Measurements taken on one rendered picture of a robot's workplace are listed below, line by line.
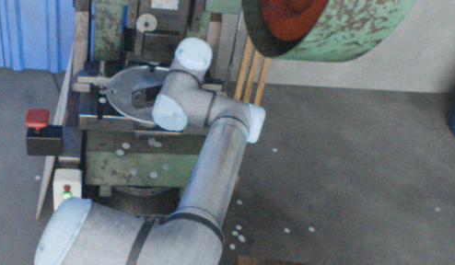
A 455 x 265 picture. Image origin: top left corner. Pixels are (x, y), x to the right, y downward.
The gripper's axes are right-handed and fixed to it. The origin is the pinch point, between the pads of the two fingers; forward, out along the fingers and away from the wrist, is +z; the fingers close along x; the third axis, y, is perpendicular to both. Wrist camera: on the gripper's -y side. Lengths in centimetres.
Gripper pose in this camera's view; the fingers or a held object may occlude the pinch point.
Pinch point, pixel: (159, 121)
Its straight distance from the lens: 127.5
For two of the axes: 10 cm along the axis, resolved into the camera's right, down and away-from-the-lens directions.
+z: -1.6, 4.4, 8.8
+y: 9.9, 0.3, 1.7
